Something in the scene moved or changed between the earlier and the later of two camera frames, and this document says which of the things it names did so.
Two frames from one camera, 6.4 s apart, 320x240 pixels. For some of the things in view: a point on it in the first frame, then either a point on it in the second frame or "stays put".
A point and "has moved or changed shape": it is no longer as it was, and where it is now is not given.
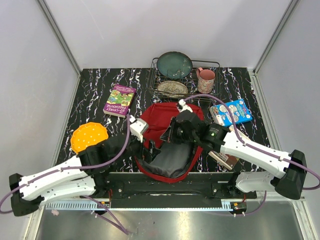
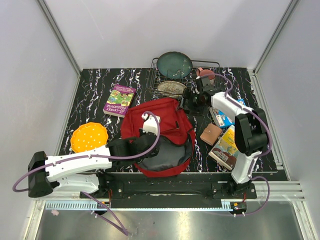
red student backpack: (174, 161) has moved or changed shape
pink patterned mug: (205, 78) stays put
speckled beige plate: (172, 89) stays put
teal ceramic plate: (174, 65) stays put
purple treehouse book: (119, 100) stays put
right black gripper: (167, 135) -> (196, 111)
